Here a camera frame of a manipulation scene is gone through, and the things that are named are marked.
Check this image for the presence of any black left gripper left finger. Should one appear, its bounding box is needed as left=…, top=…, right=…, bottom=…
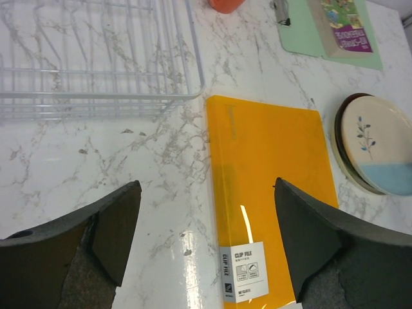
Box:
left=1, top=181, right=142, bottom=308

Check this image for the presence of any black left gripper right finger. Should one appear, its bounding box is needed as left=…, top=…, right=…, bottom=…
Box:
left=274, top=178, right=411, bottom=308

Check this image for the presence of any brown rimmed plate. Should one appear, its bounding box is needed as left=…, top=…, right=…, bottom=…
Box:
left=333, top=93, right=384, bottom=196

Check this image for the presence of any cream leaf pattern plate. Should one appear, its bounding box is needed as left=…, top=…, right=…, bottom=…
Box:
left=335, top=95, right=411, bottom=196

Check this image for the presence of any green cream branch plate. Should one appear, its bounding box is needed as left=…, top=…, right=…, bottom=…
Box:
left=330, top=126, right=384, bottom=196

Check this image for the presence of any orange plastic folder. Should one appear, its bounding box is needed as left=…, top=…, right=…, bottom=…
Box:
left=206, top=95, right=338, bottom=308

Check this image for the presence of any green clipboard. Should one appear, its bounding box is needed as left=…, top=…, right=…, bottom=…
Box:
left=274, top=1, right=383, bottom=70

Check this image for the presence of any purple book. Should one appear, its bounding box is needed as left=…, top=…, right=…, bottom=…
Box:
left=308, top=0, right=373, bottom=59

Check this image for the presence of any orange mug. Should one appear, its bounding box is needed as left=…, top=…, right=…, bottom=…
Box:
left=208, top=0, right=245, bottom=14

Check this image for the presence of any white wire dish rack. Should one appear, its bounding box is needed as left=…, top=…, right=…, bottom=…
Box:
left=1, top=1, right=205, bottom=122

